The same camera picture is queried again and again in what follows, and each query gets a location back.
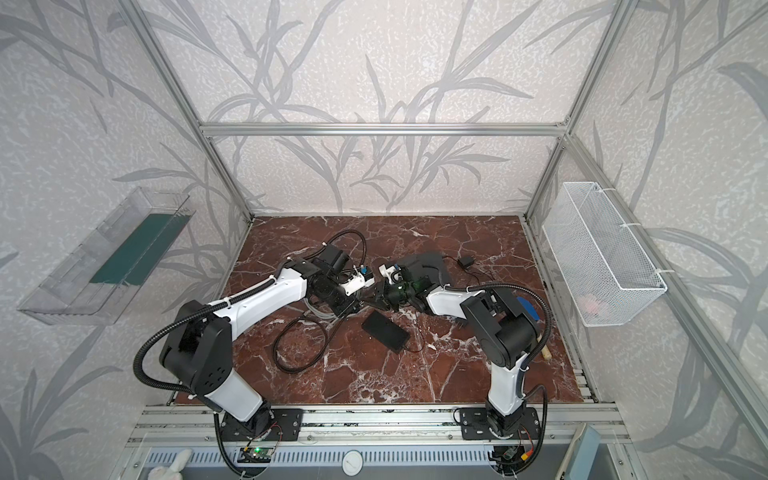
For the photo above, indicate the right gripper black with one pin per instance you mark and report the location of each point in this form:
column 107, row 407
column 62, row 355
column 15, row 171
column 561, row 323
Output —
column 393, row 295

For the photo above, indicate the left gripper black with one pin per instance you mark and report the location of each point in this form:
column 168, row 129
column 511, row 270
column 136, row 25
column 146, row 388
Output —
column 354, row 298

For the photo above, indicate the black ribbed network switch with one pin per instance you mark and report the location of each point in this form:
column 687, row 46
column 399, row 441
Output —
column 384, row 330

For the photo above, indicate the small black power adapter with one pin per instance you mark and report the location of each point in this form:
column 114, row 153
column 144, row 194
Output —
column 467, row 265

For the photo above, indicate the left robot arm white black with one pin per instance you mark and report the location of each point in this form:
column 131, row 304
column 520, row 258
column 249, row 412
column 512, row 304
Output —
column 194, row 354

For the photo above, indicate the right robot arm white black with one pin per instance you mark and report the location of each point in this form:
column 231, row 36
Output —
column 511, row 323

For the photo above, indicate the round white gauge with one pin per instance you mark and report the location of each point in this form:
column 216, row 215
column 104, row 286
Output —
column 352, row 463

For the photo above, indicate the green lit circuit board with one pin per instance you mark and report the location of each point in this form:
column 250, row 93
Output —
column 255, row 455

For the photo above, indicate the pink object in basket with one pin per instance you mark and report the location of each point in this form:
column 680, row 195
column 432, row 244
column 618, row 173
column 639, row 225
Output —
column 591, row 307

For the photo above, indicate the white plush toy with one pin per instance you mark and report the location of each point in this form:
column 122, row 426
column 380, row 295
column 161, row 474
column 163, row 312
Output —
column 174, row 470

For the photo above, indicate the grey blue panel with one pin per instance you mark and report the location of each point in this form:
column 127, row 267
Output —
column 579, row 458

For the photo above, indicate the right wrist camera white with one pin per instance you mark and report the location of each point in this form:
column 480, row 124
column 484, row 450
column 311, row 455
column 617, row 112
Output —
column 393, row 274

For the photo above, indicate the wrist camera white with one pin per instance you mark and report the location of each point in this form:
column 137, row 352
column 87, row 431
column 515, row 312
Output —
column 359, row 280
column 393, row 274

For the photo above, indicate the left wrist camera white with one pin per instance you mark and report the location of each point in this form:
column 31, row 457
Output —
column 359, row 280

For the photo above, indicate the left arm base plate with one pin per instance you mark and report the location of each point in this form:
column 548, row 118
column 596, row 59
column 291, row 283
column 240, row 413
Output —
column 285, row 425

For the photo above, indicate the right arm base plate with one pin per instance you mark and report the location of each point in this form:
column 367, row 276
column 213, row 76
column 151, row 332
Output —
column 474, row 423

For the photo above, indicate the white wire mesh basket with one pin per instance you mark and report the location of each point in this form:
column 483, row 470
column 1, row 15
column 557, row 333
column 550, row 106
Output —
column 598, row 253

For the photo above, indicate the clear plastic wall bin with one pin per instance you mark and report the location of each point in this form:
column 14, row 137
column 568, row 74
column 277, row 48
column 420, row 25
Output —
column 97, row 281

